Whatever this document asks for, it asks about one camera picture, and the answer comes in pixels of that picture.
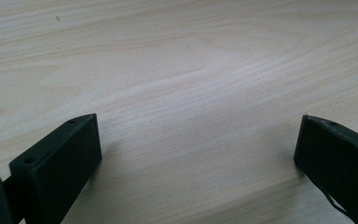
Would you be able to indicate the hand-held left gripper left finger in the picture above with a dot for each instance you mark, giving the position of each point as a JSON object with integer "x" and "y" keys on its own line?
{"x": 59, "y": 168}

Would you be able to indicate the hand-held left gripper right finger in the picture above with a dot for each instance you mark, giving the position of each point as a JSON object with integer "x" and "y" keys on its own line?
{"x": 338, "y": 158}

